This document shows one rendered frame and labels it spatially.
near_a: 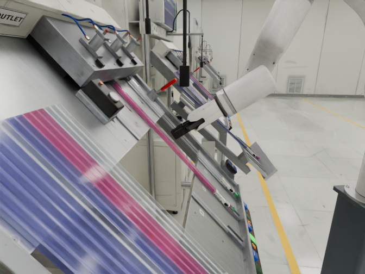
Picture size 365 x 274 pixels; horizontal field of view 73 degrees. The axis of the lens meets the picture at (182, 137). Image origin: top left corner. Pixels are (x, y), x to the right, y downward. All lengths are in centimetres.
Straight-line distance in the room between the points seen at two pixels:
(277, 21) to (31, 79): 58
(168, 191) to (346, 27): 794
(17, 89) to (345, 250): 113
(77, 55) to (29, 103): 15
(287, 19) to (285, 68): 778
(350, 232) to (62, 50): 107
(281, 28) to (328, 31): 814
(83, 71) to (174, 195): 148
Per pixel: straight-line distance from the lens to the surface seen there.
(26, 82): 47
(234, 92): 71
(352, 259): 116
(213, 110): 71
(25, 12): 53
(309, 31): 868
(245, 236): 71
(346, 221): 113
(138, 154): 180
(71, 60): 54
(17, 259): 28
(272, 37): 73
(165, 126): 87
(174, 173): 180
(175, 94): 526
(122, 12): 172
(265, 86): 71
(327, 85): 895
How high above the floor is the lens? 117
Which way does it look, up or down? 18 degrees down
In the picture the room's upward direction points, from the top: straight up
